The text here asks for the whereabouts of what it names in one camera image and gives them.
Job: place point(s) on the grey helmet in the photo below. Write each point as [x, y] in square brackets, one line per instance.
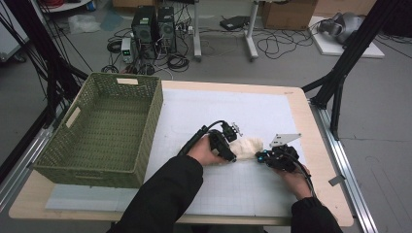
[343, 26]

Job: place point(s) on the cream printed cloth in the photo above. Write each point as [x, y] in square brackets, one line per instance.
[247, 147]

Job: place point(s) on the cardboard box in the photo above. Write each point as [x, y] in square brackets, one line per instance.
[343, 7]
[132, 3]
[288, 14]

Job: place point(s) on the person's right hand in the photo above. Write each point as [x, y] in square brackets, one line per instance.
[299, 184]

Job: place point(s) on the black flat device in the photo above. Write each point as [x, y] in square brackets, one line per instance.
[234, 22]

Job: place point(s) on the white grid mat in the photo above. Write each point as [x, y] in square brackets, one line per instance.
[226, 100]

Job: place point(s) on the grey power supply unit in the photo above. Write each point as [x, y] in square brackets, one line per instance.
[127, 48]

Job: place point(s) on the white floor board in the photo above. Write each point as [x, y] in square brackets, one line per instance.
[327, 47]

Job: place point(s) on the clear plastic bag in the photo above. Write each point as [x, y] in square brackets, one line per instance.
[82, 24]

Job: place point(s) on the black metal stand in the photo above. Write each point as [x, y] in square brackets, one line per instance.
[346, 61]
[51, 74]

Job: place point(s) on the white desk leg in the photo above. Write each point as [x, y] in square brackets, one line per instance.
[197, 32]
[251, 35]

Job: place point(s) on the person's left hand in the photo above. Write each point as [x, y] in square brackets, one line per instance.
[202, 152]

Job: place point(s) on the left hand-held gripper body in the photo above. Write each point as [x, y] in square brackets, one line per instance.
[218, 142]

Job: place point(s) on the grey metal bracket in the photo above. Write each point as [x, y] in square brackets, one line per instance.
[336, 180]

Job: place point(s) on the aluminium rail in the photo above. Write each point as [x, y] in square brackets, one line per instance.
[346, 171]
[22, 161]

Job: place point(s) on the black computer tower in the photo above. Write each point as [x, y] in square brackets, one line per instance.
[144, 29]
[166, 29]

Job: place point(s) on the white power strip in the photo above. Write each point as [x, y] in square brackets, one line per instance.
[184, 29]

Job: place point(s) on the white cabinet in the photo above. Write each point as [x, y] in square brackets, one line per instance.
[9, 42]

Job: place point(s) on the green woven basket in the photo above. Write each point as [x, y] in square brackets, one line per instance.
[107, 129]

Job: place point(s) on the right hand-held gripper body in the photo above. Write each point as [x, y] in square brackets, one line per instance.
[283, 158]

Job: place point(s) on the white round table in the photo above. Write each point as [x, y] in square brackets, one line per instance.
[69, 6]

